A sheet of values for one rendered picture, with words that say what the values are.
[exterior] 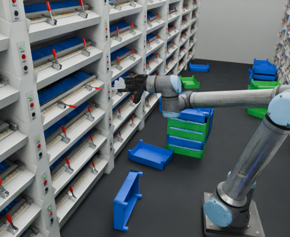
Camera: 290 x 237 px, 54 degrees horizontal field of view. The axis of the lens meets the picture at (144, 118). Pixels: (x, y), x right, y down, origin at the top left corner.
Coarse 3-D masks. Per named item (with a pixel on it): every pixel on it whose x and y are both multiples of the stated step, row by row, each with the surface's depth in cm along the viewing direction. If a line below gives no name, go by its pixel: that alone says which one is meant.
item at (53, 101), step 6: (90, 78) 167; (78, 84) 157; (84, 84) 161; (90, 84) 165; (72, 90) 150; (60, 96) 141; (66, 96) 146; (48, 102) 134; (54, 102) 136; (42, 108) 129; (48, 108) 132
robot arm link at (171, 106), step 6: (162, 96) 143; (174, 96) 141; (162, 102) 145; (168, 102) 142; (174, 102) 142; (180, 102) 147; (162, 108) 146; (168, 108) 143; (174, 108) 143; (180, 108) 147; (168, 114) 144; (174, 114) 144
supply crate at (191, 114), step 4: (196, 108) 230; (204, 108) 228; (208, 108) 227; (180, 112) 215; (184, 112) 214; (188, 112) 227; (192, 112) 227; (196, 112) 227; (200, 112) 227; (208, 112) 227; (180, 116) 217; (184, 116) 215; (188, 116) 214; (192, 116) 213; (196, 116) 212; (200, 116) 211; (204, 116) 210; (208, 116) 215; (192, 120) 215; (196, 120) 213; (200, 120) 212; (204, 120) 211
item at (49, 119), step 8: (88, 72) 175; (96, 72) 173; (104, 80) 174; (72, 96) 150; (80, 96) 152; (88, 96) 160; (72, 104) 144; (48, 112) 132; (56, 112) 134; (64, 112) 139; (48, 120) 127; (56, 120) 135
